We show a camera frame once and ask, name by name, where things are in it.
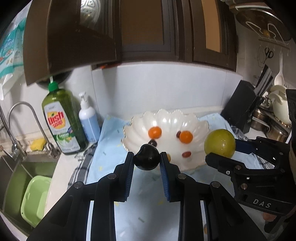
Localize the black scissors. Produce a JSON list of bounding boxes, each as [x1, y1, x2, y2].
[[263, 47, 274, 63]]

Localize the white wire wall rack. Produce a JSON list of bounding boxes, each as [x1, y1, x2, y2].
[[229, 2, 292, 47]]

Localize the brown longan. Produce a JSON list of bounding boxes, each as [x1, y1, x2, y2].
[[166, 153, 171, 162]]

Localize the black knife block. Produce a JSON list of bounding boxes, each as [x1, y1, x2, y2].
[[221, 65, 271, 133]]

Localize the checkered dish towel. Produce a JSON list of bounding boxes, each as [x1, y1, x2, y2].
[[67, 125, 273, 189]]

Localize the plastic wipes package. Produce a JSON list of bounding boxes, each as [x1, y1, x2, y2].
[[0, 17, 27, 100]]

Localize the white blue pump bottle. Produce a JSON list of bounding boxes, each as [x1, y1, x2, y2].
[[79, 91, 100, 143]]

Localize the stainless steel pot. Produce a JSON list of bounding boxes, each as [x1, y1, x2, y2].
[[250, 108, 290, 143]]

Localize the green dish soap bottle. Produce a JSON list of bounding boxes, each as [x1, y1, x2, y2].
[[42, 77, 88, 155]]

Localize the dark plum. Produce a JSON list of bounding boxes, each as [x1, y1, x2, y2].
[[148, 139, 158, 147], [133, 144, 161, 171]]

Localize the orange tangerine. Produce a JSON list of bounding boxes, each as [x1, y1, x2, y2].
[[179, 131, 193, 144], [148, 126, 162, 139]]

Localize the light blue cloth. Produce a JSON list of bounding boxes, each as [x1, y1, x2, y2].
[[85, 112, 275, 241]]

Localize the left chrome faucet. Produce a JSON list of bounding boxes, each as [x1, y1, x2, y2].
[[0, 108, 27, 160]]

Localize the white ladle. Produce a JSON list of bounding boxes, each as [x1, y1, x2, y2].
[[273, 51, 285, 86]]

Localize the stainless steel sink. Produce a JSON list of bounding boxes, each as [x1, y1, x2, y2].
[[1, 154, 58, 235]]

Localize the dark wooden wall cabinet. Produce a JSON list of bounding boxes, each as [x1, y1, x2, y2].
[[23, 1, 237, 85]]

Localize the white scalloped ceramic bowl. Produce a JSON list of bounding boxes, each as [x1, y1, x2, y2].
[[121, 109, 210, 171]]

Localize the green plastic basin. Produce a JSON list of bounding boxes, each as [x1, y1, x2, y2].
[[21, 175, 52, 227]]

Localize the green round fruit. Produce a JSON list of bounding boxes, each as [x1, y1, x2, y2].
[[204, 129, 236, 158]]

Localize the cream ceramic teapot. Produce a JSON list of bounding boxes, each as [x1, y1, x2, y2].
[[268, 85, 292, 125]]

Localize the yellow sponge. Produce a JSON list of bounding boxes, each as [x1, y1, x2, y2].
[[30, 138, 47, 151]]

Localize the chrome faucet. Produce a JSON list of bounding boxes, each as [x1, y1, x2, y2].
[[7, 101, 61, 159], [0, 108, 27, 160]]

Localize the right chrome faucet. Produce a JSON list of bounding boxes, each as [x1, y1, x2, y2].
[[7, 101, 61, 159]]

